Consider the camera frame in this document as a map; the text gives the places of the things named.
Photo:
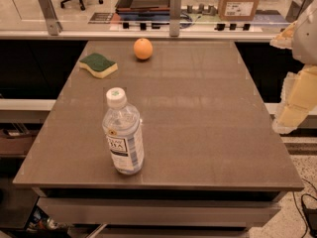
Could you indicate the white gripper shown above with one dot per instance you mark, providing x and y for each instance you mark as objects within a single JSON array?
[{"x": 306, "y": 41}]

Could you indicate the clear plastic water bottle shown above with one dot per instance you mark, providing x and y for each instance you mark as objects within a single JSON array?
[{"x": 122, "y": 127}]

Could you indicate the cardboard box with label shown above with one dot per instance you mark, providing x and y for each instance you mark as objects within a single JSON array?
[{"x": 237, "y": 10}]

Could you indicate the orange fruit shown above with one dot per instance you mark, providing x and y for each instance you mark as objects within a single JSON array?
[{"x": 143, "y": 49}]

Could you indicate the green yellow sponge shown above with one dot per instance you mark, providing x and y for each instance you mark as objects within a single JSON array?
[{"x": 98, "y": 65}]

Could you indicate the right metal rail bracket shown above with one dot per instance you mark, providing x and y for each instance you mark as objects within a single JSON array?
[{"x": 296, "y": 8}]

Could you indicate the left metal rail bracket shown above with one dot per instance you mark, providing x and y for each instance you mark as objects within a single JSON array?
[{"x": 53, "y": 25}]

